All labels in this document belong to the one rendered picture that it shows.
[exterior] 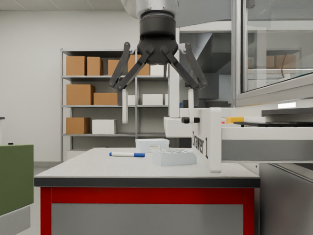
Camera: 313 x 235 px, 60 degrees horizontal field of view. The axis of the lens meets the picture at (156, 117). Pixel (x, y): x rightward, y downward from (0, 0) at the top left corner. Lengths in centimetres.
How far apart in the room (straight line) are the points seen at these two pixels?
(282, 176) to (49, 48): 498
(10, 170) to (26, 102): 492
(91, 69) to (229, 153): 415
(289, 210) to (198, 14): 109
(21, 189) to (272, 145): 43
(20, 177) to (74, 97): 413
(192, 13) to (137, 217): 107
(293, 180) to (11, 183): 53
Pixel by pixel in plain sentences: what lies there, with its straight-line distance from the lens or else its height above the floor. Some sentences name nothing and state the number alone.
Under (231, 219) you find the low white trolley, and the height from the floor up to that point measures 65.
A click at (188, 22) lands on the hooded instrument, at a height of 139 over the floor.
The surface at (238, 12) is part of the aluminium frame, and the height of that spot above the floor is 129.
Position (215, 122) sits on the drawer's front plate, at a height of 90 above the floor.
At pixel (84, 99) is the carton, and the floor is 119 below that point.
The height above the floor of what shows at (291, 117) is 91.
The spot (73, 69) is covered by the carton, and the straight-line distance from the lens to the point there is 467.
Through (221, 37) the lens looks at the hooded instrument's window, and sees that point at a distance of 150.
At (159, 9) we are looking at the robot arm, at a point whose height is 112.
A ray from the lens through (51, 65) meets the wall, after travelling 530.
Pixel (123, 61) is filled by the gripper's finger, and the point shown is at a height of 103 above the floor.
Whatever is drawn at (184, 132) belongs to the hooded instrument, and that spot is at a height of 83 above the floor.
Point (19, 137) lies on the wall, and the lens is 548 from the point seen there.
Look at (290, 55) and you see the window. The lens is 69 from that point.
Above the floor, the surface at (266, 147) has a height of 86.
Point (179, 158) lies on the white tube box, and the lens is 86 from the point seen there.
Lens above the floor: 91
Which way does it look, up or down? level
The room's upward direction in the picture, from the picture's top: straight up
